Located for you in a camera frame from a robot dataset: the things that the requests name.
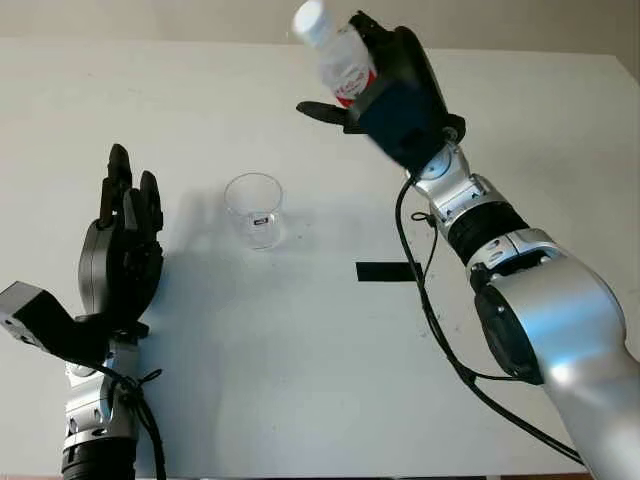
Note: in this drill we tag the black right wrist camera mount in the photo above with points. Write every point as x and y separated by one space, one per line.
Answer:
400 125

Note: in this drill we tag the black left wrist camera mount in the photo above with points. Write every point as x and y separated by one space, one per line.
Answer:
40 320

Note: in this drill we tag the clear water bottle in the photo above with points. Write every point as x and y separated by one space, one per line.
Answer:
340 60

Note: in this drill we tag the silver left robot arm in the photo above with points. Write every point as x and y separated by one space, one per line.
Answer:
95 425

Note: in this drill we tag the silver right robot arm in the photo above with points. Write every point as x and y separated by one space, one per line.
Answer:
575 325

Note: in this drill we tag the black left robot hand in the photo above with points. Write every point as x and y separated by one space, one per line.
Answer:
115 270

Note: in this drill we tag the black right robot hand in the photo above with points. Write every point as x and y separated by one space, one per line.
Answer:
410 60

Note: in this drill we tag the clear glass cup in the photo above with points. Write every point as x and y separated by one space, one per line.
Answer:
255 210

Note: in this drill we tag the black tape strip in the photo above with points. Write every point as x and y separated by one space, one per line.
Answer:
385 272

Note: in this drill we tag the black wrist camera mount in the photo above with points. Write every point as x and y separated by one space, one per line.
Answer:
400 125
40 320

